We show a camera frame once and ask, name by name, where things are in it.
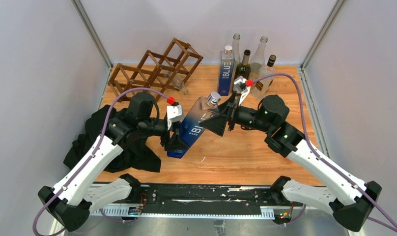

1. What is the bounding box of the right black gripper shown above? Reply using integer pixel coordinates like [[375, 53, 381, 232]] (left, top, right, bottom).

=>
[[199, 91, 273, 137]]

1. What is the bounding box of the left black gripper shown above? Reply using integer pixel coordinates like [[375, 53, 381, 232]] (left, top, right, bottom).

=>
[[139, 117, 189, 150]]

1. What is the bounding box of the blue glass bottle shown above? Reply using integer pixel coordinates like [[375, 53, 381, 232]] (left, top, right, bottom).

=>
[[218, 45, 235, 96], [167, 92, 222, 158]]

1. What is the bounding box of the clear bottle black cap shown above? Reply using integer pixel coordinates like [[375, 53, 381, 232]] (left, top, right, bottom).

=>
[[250, 55, 277, 101]]

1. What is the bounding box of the dark green wine bottle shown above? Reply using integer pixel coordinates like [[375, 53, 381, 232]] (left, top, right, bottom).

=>
[[234, 49, 251, 80]]

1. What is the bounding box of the clear bottle dark label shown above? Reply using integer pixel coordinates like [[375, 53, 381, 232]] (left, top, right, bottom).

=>
[[249, 36, 268, 79], [232, 33, 241, 66]]

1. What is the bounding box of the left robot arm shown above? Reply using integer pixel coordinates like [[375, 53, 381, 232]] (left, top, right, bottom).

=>
[[38, 88, 186, 232]]

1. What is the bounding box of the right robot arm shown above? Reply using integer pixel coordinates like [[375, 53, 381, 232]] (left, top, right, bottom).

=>
[[200, 95, 382, 232]]

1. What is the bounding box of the brown wooden wine rack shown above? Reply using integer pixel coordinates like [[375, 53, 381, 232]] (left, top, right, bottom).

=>
[[107, 38, 203, 96]]

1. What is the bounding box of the black cloth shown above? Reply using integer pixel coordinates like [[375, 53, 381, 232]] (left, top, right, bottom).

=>
[[63, 105, 161, 173]]

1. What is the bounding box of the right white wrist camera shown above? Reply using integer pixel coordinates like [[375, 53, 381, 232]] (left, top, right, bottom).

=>
[[232, 76, 254, 105]]

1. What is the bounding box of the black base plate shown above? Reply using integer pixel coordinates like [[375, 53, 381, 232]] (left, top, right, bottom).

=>
[[109, 183, 304, 216]]

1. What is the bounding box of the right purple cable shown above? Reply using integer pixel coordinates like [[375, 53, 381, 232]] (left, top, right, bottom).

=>
[[252, 72, 397, 235]]

